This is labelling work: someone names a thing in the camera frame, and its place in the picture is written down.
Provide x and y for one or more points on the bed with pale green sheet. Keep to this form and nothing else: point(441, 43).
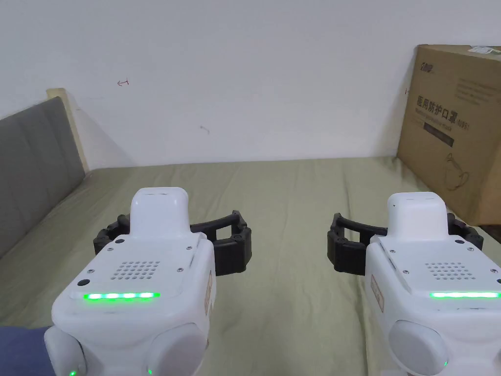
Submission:
point(289, 219)

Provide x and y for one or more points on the dark blue garment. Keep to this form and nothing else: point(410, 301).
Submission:
point(21, 352)

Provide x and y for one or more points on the grey padded headboard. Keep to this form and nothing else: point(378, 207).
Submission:
point(35, 164)

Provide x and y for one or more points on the brown cardboard carton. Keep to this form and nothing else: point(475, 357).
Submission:
point(450, 164)

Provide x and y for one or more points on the beige wooden board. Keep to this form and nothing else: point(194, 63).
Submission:
point(56, 93)

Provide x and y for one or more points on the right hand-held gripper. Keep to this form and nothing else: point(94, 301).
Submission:
point(430, 282)

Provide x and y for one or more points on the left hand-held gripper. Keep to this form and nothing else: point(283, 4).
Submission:
point(145, 274)

